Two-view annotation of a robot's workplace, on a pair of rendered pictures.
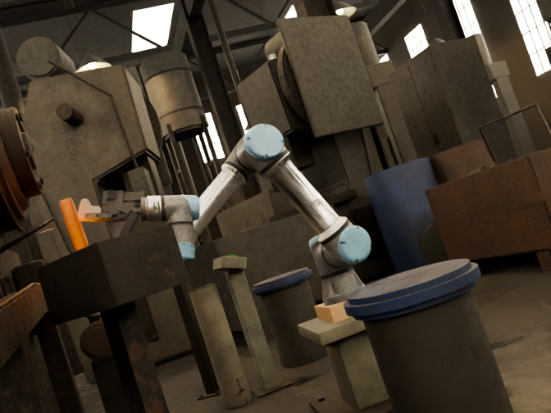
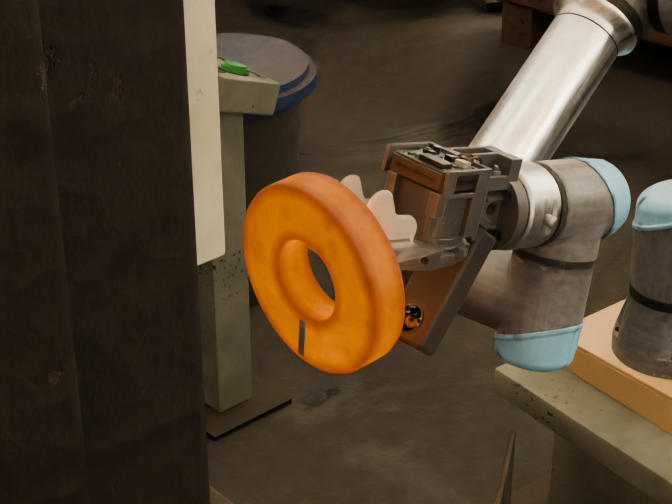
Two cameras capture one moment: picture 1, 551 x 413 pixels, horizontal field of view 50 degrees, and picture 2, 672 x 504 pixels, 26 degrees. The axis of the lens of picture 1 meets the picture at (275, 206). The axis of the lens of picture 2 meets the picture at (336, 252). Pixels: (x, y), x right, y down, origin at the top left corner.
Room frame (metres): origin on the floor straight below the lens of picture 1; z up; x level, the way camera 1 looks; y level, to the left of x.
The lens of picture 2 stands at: (0.75, 0.96, 1.38)
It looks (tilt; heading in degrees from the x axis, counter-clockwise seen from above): 29 degrees down; 334
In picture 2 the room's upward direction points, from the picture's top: straight up
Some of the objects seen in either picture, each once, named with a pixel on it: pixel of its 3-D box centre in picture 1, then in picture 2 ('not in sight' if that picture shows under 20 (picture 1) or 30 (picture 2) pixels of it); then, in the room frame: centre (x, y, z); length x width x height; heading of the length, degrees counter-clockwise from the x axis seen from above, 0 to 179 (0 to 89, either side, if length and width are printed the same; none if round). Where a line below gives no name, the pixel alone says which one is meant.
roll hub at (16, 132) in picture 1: (22, 152); not in sight; (1.80, 0.69, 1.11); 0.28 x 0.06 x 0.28; 16
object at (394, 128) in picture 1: (389, 128); not in sight; (9.25, -2.10, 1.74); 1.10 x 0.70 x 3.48; 6
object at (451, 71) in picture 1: (458, 142); not in sight; (6.34, -2.10, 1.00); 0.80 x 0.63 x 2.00; 21
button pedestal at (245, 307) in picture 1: (249, 320); (210, 232); (2.63, 0.27, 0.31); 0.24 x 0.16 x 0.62; 16
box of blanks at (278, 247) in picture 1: (266, 274); not in sight; (4.48, 0.23, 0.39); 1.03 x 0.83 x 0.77; 121
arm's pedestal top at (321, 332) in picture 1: (352, 318); (664, 393); (2.00, -0.13, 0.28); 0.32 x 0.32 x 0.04; 11
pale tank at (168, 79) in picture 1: (198, 173); not in sight; (10.82, 1.16, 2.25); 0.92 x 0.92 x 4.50
